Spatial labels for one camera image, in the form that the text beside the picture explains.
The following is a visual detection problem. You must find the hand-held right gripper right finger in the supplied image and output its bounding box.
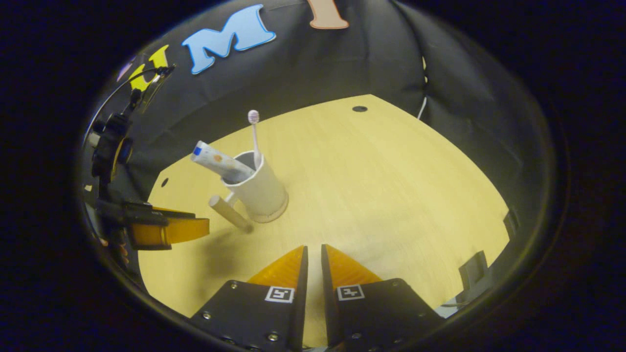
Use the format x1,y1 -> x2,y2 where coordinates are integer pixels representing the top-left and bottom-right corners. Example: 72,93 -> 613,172
320,243 -> 446,352

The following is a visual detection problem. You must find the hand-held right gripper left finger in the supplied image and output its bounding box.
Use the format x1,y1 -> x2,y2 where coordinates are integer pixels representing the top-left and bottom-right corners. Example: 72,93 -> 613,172
188,244 -> 309,352

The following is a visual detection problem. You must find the white toothpaste tube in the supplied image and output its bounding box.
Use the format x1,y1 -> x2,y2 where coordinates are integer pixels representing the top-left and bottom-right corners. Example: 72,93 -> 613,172
190,140 -> 256,185

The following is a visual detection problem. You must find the white cup with wooden handle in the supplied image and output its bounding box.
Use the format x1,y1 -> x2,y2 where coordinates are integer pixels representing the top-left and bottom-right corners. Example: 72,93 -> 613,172
209,150 -> 290,233

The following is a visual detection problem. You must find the white toothbrush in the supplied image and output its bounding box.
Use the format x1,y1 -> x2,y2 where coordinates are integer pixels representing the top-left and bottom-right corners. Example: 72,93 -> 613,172
247,110 -> 261,169

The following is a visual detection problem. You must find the light wooden desktop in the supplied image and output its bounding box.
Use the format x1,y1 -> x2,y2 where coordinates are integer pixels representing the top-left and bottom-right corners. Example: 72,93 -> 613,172
138,94 -> 512,352

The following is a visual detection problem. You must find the dark block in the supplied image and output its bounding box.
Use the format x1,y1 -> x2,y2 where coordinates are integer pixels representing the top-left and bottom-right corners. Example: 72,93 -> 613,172
458,250 -> 490,292

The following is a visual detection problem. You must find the black backdrop cloth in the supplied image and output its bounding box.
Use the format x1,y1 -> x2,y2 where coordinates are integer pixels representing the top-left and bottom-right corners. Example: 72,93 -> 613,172
81,0 -> 553,294

